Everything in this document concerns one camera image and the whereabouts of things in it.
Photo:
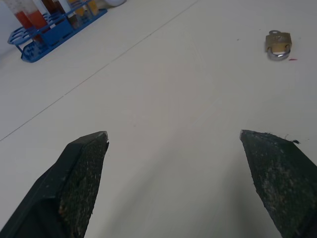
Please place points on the test tube with red liquid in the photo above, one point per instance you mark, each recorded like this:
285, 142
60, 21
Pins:
21, 17
37, 19

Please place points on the blue test tube rack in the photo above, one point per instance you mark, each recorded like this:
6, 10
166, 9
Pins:
53, 32

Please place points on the white round container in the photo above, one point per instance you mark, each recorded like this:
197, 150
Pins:
113, 2

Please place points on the brass padlock with steel shackle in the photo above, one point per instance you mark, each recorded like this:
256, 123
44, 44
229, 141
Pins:
279, 45

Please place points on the test tube with yellow liquid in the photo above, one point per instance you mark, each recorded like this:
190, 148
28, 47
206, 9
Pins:
79, 11
90, 8

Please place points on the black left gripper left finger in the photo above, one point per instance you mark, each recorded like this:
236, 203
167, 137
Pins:
74, 178

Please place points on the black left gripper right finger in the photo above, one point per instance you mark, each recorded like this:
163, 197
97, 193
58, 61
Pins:
280, 178

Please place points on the test tube with dark liquid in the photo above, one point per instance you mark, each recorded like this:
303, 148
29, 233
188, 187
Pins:
53, 6

